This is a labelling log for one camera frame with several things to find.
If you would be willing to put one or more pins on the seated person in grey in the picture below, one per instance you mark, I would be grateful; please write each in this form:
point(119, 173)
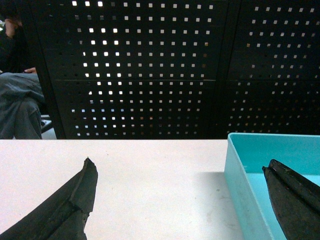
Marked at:
point(21, 94)

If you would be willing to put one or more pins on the light teal plastic bin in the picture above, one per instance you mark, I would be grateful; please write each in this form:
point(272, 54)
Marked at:
point(246, 154)

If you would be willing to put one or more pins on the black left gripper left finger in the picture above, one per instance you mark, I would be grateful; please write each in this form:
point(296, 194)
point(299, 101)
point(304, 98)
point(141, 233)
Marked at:
point(63, 215)

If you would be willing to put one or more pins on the black perforated metal panel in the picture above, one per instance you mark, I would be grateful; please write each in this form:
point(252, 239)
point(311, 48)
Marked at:
point(176, 69)

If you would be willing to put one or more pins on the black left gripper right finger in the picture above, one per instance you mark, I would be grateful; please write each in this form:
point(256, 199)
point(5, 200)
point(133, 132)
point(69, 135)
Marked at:
point(295, 201)

